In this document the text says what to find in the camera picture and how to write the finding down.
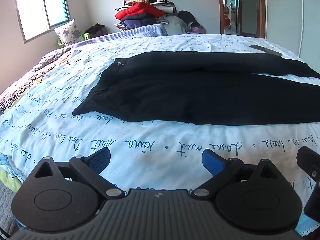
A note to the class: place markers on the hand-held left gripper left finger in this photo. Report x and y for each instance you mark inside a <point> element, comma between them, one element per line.
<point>101,160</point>

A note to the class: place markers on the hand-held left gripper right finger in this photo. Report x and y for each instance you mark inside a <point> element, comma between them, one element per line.
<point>212,162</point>

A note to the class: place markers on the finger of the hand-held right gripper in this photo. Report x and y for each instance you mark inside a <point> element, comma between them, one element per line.
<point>308,161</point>

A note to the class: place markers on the black pants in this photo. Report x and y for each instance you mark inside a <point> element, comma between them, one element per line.
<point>190,90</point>

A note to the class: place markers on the white printed bed sheet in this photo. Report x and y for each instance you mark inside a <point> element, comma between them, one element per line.
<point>162,145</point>

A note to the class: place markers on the grey quilted mat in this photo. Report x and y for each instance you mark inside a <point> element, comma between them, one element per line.
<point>7,205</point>

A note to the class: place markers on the zebra patterned blanket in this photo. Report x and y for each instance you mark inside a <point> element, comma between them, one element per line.
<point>27,80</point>

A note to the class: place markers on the black phone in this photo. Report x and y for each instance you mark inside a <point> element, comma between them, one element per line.
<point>265,50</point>

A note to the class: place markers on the black handbag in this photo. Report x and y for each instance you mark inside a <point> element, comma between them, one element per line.
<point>96,30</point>

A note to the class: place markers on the floral pillow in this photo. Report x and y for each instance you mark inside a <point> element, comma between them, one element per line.
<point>68,33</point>

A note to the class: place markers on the purple cloth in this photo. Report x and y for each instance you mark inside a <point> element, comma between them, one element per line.
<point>198,29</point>

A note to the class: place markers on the blue knitted blanket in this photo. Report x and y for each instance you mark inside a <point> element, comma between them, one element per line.
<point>147,31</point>

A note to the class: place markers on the grey bag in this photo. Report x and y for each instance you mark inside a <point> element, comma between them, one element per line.
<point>175,25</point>

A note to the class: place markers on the navy padded jacket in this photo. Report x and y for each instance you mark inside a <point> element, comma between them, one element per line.
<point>137,21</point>

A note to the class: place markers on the black backpack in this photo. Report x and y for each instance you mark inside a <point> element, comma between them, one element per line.
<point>188,18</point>

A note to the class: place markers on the white wardrobe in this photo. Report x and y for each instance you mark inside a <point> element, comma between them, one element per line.
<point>292,15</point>

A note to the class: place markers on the red padded jacket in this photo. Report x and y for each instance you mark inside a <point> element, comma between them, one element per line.
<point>138,11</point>

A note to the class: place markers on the window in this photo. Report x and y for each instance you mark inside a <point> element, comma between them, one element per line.
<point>41,10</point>

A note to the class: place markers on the stack of white folded clothes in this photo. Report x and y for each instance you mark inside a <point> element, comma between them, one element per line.
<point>156,2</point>

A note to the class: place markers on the wooden door frame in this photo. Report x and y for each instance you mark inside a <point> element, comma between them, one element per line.
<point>241,7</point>

